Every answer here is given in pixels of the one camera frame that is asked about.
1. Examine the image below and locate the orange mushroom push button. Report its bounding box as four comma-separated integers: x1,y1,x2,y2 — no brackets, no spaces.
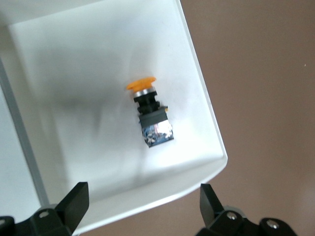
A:
126,76,176,148

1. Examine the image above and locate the white plastic bin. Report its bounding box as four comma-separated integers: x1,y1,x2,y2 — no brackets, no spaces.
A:
0,0,228,234

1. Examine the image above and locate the white drawer cabinet housing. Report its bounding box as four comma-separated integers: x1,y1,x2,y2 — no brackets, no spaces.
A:
0,58,51,216

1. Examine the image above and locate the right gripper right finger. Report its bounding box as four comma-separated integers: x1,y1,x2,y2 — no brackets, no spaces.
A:
196,183,299,236

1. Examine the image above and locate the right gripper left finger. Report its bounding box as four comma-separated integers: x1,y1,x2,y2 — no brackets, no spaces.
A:
0,181,90,236

